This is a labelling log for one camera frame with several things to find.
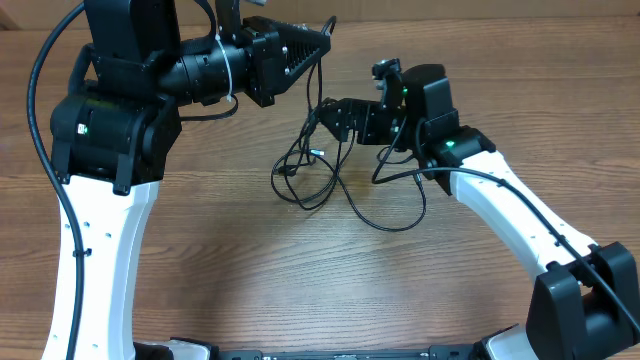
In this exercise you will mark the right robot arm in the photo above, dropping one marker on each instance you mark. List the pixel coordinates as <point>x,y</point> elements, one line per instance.
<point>585,300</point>

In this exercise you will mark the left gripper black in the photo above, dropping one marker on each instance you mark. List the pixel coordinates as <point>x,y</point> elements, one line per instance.
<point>265,45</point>

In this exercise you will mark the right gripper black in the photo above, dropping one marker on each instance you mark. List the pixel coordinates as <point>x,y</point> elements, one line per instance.
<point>347,112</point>

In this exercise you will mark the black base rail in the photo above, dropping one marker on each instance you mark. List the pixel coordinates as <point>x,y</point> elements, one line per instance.
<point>345,355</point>

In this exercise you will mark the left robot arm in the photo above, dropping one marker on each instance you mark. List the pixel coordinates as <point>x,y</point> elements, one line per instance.
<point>111,137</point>

